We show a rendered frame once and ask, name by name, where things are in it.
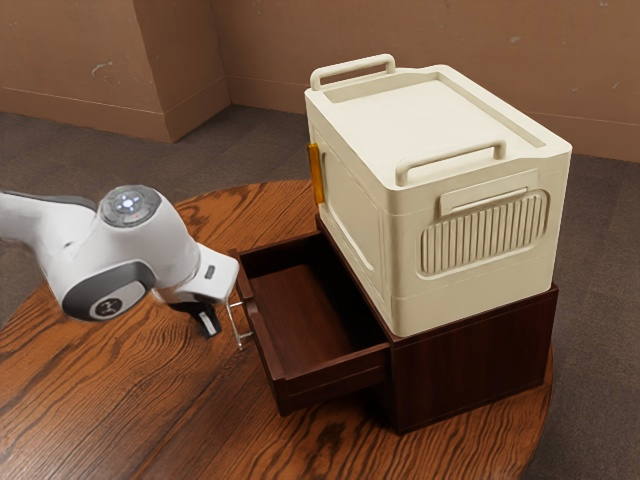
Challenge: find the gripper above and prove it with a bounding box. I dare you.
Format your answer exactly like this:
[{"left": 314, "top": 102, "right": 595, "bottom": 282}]
[{"left": 167, "top": 299, "right": 223, "bottom": 340}]

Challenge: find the open dark brown drawer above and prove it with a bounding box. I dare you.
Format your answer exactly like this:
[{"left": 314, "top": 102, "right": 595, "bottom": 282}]
[{"left": 226, "top": 232, "right": 390, "bottom": 418}]

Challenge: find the cream box with lid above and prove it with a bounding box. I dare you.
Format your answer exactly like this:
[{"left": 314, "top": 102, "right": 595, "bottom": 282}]
[{"left": 304, "top": 53, "right": 573, "bottom": 337}]

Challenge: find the dark brown wooden cabinet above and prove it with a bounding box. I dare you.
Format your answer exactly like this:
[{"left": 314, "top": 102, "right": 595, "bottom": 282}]
[{"left": 314, "top": 214, "right": 559, "bottom": 437}]

